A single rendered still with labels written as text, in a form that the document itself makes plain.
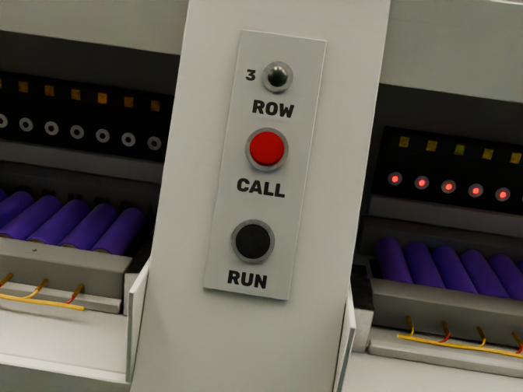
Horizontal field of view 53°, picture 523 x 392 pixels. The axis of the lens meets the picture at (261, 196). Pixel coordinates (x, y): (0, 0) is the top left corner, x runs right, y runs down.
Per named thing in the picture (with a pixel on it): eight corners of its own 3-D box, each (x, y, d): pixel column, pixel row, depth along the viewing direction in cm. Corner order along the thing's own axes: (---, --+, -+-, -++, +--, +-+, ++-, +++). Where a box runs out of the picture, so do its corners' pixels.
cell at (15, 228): (63, 219, 39) (18, 261, 33) (39, 215, 39) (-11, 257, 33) (62, 197, 38) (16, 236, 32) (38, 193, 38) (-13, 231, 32)
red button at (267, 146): (281, 168, 24) (286, 134, 24) (247, 163, 24) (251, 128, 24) (281, 169, 25) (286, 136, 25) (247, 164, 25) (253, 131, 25)
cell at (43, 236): (90, 223, 39) (50, 267, 33) (66, 219, 39) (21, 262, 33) (90, 201, 38) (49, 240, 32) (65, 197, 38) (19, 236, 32)
